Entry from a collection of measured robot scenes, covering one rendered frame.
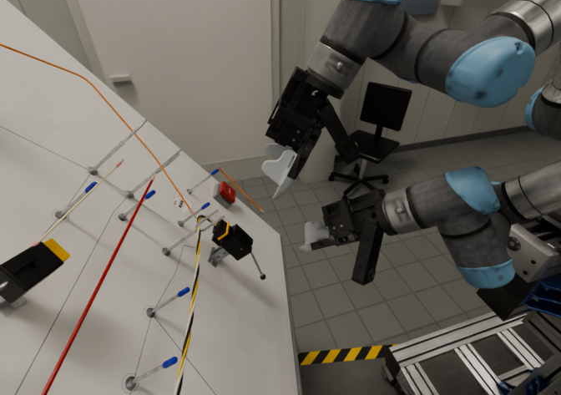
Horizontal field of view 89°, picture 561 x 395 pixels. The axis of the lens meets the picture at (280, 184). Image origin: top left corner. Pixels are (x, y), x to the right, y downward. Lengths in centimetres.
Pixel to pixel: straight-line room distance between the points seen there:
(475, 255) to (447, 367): 116
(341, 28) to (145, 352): 52
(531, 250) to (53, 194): 92
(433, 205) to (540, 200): 18
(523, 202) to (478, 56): 30
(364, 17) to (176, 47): 199
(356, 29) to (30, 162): 50
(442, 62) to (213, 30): 203
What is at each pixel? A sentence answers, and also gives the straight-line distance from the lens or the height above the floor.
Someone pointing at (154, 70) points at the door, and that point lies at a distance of 239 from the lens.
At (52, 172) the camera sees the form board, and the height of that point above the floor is 135.
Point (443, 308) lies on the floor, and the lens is 209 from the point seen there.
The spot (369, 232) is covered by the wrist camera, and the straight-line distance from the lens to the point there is 54.
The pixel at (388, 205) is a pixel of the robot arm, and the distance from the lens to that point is 52.
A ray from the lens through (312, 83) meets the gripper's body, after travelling 46.
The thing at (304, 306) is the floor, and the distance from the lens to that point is 187.
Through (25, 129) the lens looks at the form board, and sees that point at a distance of 60.
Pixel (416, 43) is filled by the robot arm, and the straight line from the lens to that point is 48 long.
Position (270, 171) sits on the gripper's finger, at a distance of 48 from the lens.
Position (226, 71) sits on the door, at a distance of 240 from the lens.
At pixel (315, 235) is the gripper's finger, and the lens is 60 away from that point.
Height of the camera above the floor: 159
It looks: 35 degrees down
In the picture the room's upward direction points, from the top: straight up
